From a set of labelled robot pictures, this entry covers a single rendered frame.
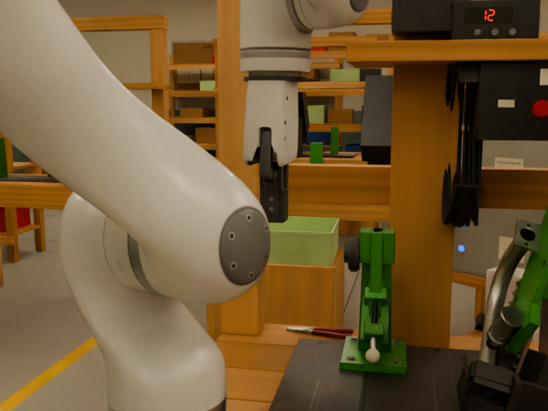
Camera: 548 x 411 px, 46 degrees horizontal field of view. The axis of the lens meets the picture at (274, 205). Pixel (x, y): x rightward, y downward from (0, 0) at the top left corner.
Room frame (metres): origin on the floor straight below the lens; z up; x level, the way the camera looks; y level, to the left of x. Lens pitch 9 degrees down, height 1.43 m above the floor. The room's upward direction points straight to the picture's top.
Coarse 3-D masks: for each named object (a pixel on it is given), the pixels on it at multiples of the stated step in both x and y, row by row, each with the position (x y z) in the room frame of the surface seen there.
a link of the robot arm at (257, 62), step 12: (240, 60) 0.78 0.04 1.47; (252, 60) 0.76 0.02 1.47; (264, 60) 0.75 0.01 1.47; (276, 60) 0.75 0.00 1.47; (288, 60) 0.75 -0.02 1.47; (300, 60) 0.76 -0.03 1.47; (252, 72) 0.77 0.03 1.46; (264, 72) 0.76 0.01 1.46; (276, 72) 0.76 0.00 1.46; (288, 72) 0.76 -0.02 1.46; (300, 72) 0.79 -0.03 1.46
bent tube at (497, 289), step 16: (528, 224) 1.10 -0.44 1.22; (528, 240) 1.11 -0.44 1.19; (512, 256) 1.11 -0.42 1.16; (496, 272) 1.15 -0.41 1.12; (512, 272) 1.14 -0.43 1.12; (496, 288) 1.14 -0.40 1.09; (496, 304) 1.13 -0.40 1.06; (496, 320) 1.10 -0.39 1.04; (480, 352) 1.07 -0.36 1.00; (496, 352) 1.06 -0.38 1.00
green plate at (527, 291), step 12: (540, 240) 1.07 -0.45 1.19; (540, 252) 1.05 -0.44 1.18; (528, 264) 1.09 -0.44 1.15; (540, 264) 1.02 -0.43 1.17; (528, 276) 1.06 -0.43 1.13; (540, 276) 1.00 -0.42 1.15; (528, 288) 1.04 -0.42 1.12; (540, 288) 0.99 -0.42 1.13; (516, 300) 1.09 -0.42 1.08; (528, 300) 1.02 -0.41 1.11; (540, 300) 0.99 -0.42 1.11
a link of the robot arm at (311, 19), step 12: (300, 0) 0.72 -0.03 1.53; (312, 0) 0.69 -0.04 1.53; (324, 0) 0.69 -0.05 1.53; (336, 0) 0.69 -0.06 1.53; (348, 0) 0.70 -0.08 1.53; (360, 0) 0.72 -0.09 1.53; (300, 12) 0.73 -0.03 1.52; (312, 12) 0.72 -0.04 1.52; (324, 12) 0.70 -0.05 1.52; (336, 12) 0.71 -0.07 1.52; (348, 12) 0.71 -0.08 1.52; (360, 12) 0.73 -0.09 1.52; (312, 24) 0.74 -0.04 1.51; (324, 24) 0.73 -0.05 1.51; (336, 24) 0.73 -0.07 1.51; (348, 24) 0.74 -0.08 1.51
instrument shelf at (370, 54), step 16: (352, 48) 1.30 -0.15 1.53; (368, 48) 1.30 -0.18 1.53; (384, 48) 1.29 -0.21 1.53; (400, 48) 1.29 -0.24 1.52; (416, 48) 1.28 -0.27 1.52; (432, 48) 1.27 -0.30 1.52; (448, 48) 1.27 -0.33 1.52; (464, 48) 1.26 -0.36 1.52; (480, 48) 1.26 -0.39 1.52; (496, 48) 1.25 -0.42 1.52; (512, 48) 1.25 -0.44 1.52; (528, 48) 1.24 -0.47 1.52; (544, 48) 1.24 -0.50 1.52; (352, 64) 1.40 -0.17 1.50; (368, 64) 1.40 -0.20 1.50; (384, 64) 1.40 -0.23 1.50; (400, 64) 1.40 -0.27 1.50
